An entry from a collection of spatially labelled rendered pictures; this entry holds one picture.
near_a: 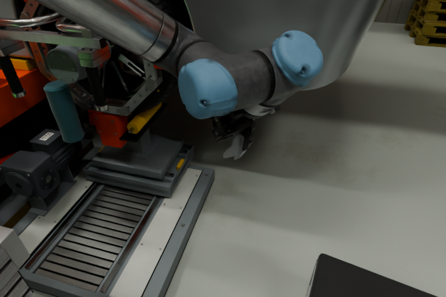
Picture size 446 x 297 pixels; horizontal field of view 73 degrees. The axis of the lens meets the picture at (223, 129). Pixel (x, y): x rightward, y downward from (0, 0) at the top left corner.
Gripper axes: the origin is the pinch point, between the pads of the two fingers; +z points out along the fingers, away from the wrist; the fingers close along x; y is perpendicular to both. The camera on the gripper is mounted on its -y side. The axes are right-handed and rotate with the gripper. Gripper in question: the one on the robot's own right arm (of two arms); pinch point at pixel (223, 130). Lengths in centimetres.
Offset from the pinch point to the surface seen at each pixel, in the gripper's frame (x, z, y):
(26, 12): -77, 48, 27
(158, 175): -6, 90, -2
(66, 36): -49, 25, 21
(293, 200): 38, 81, -62
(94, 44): -42.1, 21.4, 14.8
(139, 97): -33, 51, 1
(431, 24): -43, 119, -371
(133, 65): -49, 54, -3
